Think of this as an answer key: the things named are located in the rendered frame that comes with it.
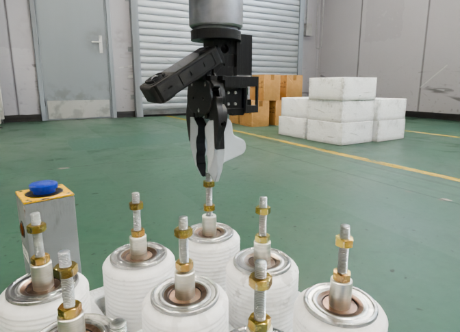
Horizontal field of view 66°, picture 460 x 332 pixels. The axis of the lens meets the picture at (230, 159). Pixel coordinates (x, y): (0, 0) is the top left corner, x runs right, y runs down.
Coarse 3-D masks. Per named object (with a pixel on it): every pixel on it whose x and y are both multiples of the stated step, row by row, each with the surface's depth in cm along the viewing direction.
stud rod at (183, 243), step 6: (180, 216) 37; (186, 216) 37; (180, 222) 37; (186, 222) 37; (180, 228) 37; (186, 228) 37; (180, 240) 37; (186, 240) 37; (180, 246) 38; (186, 246) 38; (180, 252) 38; (186, 252) 38; (180, 258) 38; (186, 258) 38
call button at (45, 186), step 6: (42, 180) 56; (48, 180) 56; (30, 186) 53; (36, 186) 53; (42, 186) 53; (48, 186) 54; (54, 186) 55; (36, 192) 54; (42, 192) 54; (48, 192) 54
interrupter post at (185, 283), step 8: (176, 272) 38; (192, 272) 38; (176, 280) 38; (184, 280) 38; (192, 280) 38; (176, 288) 38; (184, 288) 38; (192, 288) 38; (176, 296) 38; (184, 296) 38; (192, 296) 38
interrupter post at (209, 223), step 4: (204, 216) 54; (208, 216) 54; (212, 216) 54; (204, 220) 54; (208, 220) 54; (212, 220) 54; (204, 224) 54; (208, 224) 54; (212, 224) 54; (204, 228) 54; (208, 228) 54; (212, 228) 54; (204, 232) 54; (208, 232) 54; (212, 232) 54
